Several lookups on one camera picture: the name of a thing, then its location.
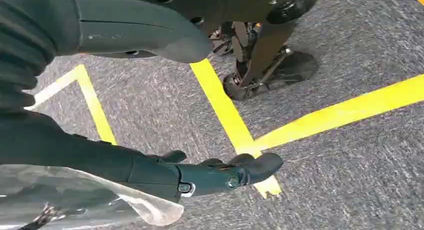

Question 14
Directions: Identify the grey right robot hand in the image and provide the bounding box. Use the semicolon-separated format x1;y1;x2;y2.
0;0;284;203

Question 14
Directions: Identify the ribbed grey right arm sleeve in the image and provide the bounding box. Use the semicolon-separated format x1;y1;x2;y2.
0;0;72;113

